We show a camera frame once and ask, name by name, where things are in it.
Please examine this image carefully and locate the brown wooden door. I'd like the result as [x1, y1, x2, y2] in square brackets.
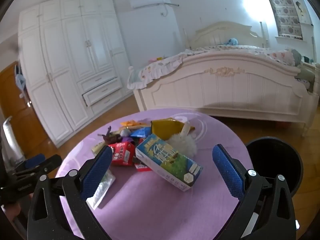
[0, 61, 54, 155]

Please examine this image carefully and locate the floral roman blind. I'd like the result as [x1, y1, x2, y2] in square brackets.
[260, 0, 303, 40]

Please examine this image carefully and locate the dark purple toy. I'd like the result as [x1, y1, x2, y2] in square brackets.
[98, 127, 122, 145]

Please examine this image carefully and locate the gold foil bag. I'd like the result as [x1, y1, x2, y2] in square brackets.
[151, 118, 195, 141]

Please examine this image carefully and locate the grey white pole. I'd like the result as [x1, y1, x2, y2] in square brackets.
[2, 116, 25, 165]

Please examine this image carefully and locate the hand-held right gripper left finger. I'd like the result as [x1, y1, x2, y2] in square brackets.
[27, 145, 113, 240]

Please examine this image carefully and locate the air conditioner pipe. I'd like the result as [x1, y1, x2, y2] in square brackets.
[160, 2, 179, 17]

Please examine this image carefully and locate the blue snack packet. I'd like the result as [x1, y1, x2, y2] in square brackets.
[130, 127, 152, 138]

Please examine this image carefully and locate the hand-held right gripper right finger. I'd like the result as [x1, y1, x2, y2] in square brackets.
[212, 144, 297, 240]

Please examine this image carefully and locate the blue hanging cloth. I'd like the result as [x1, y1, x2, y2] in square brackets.
[14, 64, 27, 98]

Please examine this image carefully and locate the white wardrobe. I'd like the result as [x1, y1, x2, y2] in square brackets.
[18, 0, 133, 148]

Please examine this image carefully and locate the blue green drink carton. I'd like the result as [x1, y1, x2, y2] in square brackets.
[135, 133, 203, 192]

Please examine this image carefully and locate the beige wrapper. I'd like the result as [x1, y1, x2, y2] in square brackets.
[91, 141, 108, 155]

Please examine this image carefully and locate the clear plastic bag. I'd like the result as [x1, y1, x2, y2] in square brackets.
[86, 169, 116, 210]

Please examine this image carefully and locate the orange snack packet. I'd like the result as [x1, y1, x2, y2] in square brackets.
[120, 120, 150, 128]

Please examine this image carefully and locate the white fluffy duster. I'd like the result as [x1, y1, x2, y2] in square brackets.
[166, 122, 198, 155]

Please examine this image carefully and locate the cream nightstand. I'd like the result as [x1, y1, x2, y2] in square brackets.
[301, 61, 320, 98]

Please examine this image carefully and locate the floral ruffled blanket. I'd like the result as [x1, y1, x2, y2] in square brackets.
[127, 44, 302, 90]

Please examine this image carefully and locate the red snack packet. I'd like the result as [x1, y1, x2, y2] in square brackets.
[108, 141, 137, 167]

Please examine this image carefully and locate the purple tablecloth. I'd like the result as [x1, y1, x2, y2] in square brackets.
[55, 108, 248, 240]

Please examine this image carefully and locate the cream wooden bed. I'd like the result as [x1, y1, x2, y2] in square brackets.
[132, 21, 320, 137]

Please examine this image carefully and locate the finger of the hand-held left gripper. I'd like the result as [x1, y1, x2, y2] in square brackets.
[11, 155, 63, 180]
[15, 154, 46, 172]

